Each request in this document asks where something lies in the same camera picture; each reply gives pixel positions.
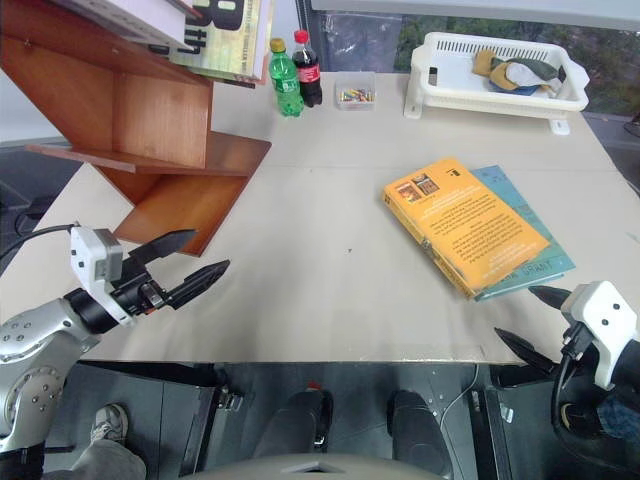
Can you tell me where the white cloth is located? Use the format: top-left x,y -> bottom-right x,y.
503,64 -> 544,89

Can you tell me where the dark green cloth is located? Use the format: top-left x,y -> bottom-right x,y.
498,57 -> 562,85

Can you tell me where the brown wooden bookshelf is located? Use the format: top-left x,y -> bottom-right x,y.
0,0 -> 274,258

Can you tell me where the thin white cable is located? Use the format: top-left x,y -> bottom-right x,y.
438,363 -> 482,417

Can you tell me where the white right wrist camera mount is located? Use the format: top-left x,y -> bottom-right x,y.
559,280 -> 640,392

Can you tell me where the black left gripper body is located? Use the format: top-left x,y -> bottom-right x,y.
109,255 -> 174,320

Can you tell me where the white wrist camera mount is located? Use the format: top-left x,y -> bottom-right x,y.
69,225 -> 137,327
559,280 -> 640,392

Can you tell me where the blue cloth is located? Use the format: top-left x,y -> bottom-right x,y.
487,79 -> 541,97

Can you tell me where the yellow book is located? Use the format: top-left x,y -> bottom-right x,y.
383,157 -> 553,301

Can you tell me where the grey robot torso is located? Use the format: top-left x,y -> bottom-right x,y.
178,451 -> 452,480

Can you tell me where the dark rounded robot leg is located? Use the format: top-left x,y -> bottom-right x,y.
386,389 -> 450,476
251,389 -> 336,462

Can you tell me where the cola bottle with red cap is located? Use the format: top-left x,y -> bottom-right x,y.
291,29 -> 326,110

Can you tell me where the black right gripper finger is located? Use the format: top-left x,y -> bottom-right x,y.
494,327 -> 557,374
528,285 -> 572,312

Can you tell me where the clear box of coloured pins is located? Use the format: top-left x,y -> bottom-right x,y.
333,70 -> 378,112

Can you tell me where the teal book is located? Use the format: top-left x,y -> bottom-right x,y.
468,164 -> 577,304

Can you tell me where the grey trouser leg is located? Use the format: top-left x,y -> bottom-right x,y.
41,438 -> 149,480

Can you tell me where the green plastic soda bottle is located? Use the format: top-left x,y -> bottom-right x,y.
268,37 -> 306,119

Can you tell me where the white plastic basket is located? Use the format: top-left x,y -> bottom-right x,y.
403,30 -> 591,136

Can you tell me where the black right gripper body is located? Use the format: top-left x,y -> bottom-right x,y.
573,344 -> 609,389

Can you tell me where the black shoe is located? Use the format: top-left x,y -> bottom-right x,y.
558,398 -> 604,437

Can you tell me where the yellow-green book with black letters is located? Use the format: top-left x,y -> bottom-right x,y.
168,0 -> 277,90

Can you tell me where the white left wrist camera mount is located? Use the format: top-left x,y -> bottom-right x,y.
69,225 -> 137,327

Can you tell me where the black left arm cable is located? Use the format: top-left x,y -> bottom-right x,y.
0,223 -> 81,274

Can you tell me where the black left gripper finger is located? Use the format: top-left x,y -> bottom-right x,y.
163,258 -> 232,310
122,228 -> 199,275

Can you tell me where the white sneaker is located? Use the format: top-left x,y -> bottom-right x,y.
89,403 -> 131,447

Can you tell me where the blue jeans leg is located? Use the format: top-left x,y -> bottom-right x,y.
594,392 -> 640,444

